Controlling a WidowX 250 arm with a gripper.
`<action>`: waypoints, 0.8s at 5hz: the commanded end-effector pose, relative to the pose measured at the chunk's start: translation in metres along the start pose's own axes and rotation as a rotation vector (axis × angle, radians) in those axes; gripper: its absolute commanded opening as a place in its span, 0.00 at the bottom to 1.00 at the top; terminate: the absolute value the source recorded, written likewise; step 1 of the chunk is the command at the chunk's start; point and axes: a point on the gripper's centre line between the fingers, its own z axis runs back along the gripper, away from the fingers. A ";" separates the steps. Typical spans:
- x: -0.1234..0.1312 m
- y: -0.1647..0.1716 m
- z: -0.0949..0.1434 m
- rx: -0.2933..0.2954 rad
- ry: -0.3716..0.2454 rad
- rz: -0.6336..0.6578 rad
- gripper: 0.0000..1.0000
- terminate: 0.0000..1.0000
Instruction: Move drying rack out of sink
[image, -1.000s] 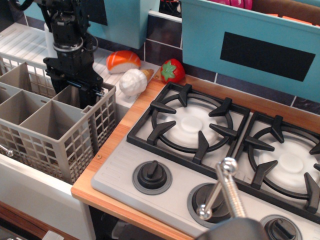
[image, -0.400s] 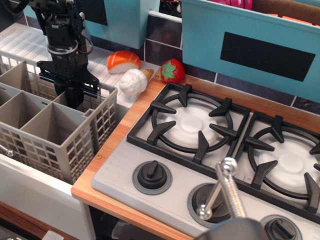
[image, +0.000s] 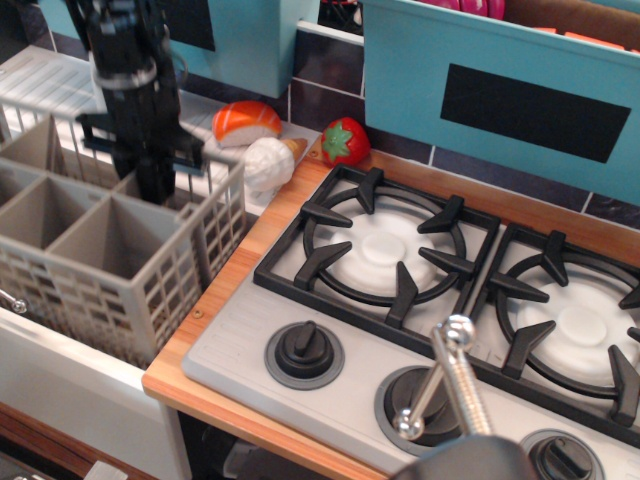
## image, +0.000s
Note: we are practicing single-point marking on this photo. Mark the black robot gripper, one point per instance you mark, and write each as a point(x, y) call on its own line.
point(134, 121)

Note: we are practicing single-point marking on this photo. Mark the grey plastic drying rack basket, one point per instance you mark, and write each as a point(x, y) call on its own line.
point(125, 271)

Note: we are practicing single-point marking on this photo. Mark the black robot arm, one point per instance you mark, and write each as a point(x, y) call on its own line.
point(129, 44)

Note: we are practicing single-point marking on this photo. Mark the orange salmon sushi toy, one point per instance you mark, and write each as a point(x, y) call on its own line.
point(241, 123)

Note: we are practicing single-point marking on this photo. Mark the white toy ice cream cone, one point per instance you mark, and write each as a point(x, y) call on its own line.
point(270, 162)

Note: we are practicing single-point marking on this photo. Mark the small chrome pin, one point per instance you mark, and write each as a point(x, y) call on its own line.
point(17, 305)

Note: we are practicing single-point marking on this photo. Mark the red toy strawberry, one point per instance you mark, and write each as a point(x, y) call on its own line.
point(344, 141)

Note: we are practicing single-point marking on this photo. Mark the black left stove knob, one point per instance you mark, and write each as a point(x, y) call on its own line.
point(304, 356)

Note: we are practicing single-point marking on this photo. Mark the black stove knob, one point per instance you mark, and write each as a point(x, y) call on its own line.
point(396, 393)
point(304, 356)
point(558, 455)

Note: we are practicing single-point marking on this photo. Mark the grey toy stove top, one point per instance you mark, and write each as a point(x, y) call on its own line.
point(229, 358)

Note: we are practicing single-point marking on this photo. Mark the black left burner grate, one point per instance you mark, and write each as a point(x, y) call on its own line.
point(380, 256)

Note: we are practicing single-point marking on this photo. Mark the black burner grate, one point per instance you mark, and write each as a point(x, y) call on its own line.
point(380, 256)
point(558, 326)

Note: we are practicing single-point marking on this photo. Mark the black middle stove knob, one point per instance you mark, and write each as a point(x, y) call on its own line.
point(396, 393)

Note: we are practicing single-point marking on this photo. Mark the large teal bin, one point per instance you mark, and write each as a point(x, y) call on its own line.
point(562, 108)

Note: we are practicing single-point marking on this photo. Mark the black right burner grate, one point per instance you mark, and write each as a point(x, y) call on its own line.
point(558, 326)

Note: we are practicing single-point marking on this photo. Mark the black right stove knob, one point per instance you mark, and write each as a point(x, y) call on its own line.
point(558, 455)

